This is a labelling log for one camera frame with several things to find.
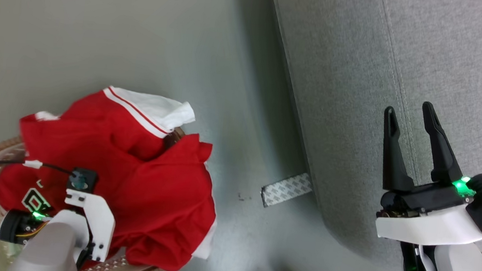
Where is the red shirt with white trim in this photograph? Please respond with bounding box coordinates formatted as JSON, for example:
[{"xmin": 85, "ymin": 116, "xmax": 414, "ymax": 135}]
[{"xmin": 0, "ymin": 77, "xmax": 228, "ymax": 271}]

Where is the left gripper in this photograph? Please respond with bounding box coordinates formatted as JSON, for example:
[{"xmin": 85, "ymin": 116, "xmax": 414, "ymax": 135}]
[{"xmin": 0, "ymin": 184, "xmax": 119, "ymax": 264}]

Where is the white grey patterned strip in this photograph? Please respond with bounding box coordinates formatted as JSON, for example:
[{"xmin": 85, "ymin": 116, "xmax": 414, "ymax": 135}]
[{"xmin": 260, "ymin": 169, "xmax": 314, "ymax": 212}]

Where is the grey fabric sofa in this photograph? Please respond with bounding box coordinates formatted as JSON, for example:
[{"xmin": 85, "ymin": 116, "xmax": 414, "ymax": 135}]
[{"xmin": 246, "ymin": 0, "xmax": 482, "ymax": 271}]

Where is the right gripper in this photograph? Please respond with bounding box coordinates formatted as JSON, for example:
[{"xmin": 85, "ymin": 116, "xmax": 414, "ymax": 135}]
[{"xmin": 373, "ymin": 97, "xmax": 482, "ymax": 251}]

